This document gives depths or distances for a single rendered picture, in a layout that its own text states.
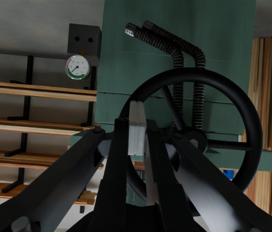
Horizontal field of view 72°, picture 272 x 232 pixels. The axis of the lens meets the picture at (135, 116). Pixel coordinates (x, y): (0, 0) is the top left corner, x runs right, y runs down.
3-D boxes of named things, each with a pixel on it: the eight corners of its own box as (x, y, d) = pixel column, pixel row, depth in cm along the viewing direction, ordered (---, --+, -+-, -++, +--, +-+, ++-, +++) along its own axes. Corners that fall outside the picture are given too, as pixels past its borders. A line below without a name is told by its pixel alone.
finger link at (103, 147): (126, 159, 14) (88, 157, 14) (128, 131, 19) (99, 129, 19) (128, 142, 14) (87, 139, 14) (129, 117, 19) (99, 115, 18)
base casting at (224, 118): (248, 105, 54) (245, 136, 54) (188, 109, 112) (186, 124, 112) (95, 91, 53) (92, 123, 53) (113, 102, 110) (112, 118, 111)
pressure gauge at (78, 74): (91, 48, 46) (89, 80, 46) (94, 53, 50) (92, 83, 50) (66, 45, 46) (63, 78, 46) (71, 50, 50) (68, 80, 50)
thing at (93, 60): (99, 25, 49) (96, 55, 49) (105, 43, 61) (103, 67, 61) (67, 22, 49) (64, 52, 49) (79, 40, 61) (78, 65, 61)
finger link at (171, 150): (147, 143, 14) (186, 146, 14) (143, 118, 19) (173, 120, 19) (145, 160, 14) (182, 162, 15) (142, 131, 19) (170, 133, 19)
